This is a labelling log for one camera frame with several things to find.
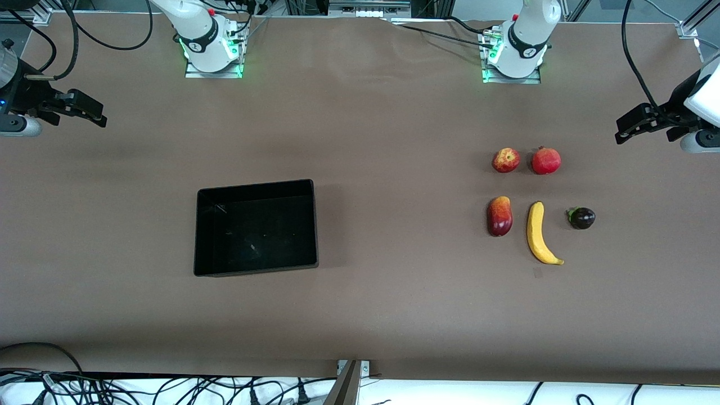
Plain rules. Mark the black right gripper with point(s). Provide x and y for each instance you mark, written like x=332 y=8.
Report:
x=23 y=95

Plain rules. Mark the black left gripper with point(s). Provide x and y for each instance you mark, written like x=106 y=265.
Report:
x=676 y=110

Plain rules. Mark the red yellow apple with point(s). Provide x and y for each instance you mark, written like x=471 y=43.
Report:
x=505 y=161

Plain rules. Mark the yellow banana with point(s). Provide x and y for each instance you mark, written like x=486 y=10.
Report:
x=536 y=233

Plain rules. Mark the black plastic box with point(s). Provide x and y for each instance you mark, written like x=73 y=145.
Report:
x=256 y=230

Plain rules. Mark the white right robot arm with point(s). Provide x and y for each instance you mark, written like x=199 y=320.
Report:
x=198 y=31

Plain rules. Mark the red pomegranate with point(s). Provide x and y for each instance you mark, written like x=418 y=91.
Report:
x=546 y=161

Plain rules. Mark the dark purple eggplant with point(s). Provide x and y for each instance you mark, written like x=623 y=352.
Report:
x=583 y=218

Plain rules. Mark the red yellow mango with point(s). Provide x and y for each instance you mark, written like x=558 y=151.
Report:
x=499 y=216

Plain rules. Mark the white power strip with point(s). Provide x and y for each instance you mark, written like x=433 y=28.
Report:
x=368 y=8

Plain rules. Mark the grey metal pole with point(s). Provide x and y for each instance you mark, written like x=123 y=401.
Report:
x=344 y=388

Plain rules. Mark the aluminium frame corner profile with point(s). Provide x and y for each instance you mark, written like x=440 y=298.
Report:
x=25 y=18
x=689 y=28

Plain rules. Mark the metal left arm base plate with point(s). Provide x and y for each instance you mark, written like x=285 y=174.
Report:
x=534 y=80

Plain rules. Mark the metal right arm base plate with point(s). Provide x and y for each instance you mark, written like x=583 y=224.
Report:
x=194 y=73

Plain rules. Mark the silver table edge bracket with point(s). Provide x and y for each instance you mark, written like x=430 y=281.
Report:
x=365 y=367

